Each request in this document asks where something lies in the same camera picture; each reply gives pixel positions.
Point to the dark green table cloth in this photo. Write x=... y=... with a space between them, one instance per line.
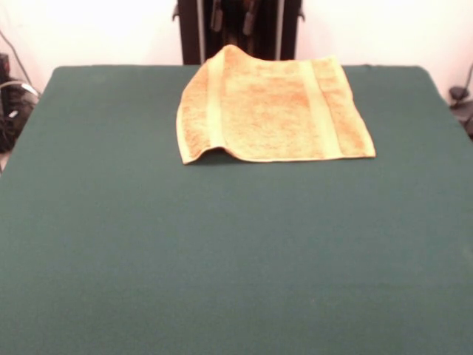
x=111 y=222

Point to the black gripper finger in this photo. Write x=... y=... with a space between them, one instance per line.
x=216 y=18
x=248 y=22

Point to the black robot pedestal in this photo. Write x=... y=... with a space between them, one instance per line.
x=192 y=37

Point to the black floor equipment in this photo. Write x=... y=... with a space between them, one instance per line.
x=15 y=122
x=458 y=92

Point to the tan terry towel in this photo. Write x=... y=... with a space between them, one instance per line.
x=273 y=118

